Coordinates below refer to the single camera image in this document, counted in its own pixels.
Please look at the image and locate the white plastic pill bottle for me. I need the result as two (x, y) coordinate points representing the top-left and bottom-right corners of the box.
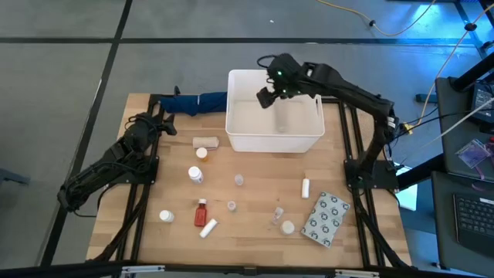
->
(188, 165), (205, 185)

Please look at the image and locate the black stand beam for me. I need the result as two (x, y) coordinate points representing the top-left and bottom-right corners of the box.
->
(449, 52), (494, 92)
(397, 154), (445, 191)

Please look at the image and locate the grey patterned flat pack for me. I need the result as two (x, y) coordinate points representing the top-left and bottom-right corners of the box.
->
(299, 191), (351, 249)

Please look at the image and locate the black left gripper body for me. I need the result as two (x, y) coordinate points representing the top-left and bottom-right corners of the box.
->
(148, 114), (169, 137)

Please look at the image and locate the grey floor object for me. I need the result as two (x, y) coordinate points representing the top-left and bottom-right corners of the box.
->
(0, 168), (31, 187)

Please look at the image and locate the black screen device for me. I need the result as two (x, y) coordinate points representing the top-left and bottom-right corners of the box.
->
(470, 83), (494, 124)

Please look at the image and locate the dark grey side desk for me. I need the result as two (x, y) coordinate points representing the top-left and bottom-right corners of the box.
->
(435, 76), (494, 182)
(431, 170), (494, 277)

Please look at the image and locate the black aluminium table frame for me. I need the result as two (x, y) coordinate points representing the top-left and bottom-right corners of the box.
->
(86, 92), (413, 278)

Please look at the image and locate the yellow floor cable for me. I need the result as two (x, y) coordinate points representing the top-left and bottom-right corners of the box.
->
(316, 0), (439, 38)

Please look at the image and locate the white perforated plastic bin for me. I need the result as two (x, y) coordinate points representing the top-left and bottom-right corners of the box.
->
(225, 69), (326, 154)

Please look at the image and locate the beige bandage roll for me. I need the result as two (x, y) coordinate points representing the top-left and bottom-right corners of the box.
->
(191, 136), (220, 151)

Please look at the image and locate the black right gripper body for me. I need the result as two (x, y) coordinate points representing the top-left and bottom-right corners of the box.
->
(266, 53), (310, 100)

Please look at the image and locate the beige cable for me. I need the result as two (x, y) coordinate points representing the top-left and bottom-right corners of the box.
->
(418, 2), (494, 127)

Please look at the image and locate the red-orange medicine bottle white cap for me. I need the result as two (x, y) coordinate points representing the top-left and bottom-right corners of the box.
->
(194, 198), (208, 228)

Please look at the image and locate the purple clear plastic bag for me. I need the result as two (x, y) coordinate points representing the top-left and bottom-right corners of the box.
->
(456, 137), (493, 170)

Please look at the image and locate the white cable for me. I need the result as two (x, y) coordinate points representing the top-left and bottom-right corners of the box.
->
(420, 98), (494, 150)

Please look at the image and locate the silver metal bracket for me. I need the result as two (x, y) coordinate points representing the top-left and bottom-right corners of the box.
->
(121, 265), (166, 275)
(333, 269), (380, 278)

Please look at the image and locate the black keyboard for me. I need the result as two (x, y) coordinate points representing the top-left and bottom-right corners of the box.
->
(453, 192), (494, 256)

